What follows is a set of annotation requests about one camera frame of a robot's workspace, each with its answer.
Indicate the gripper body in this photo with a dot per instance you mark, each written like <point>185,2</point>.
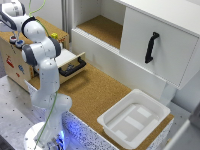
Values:
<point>6,26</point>

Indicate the wooden drawer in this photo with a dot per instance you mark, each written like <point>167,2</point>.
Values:
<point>68,57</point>

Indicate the white sliding door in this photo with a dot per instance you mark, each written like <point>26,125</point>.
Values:
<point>173,50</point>

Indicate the white plastic box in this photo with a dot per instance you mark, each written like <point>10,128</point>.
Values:
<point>133,121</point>

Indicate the blue button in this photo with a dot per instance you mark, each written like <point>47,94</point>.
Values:
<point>19,43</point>

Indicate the wooden drawer box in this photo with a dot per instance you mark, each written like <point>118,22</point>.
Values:
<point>13,68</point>

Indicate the yellow block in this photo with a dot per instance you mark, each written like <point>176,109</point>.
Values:
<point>54,35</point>

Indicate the red button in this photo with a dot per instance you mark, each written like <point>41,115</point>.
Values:
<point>13,39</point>

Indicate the white cabinet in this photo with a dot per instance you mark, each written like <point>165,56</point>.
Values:
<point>100,56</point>

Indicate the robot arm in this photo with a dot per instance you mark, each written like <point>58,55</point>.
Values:
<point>47,78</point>

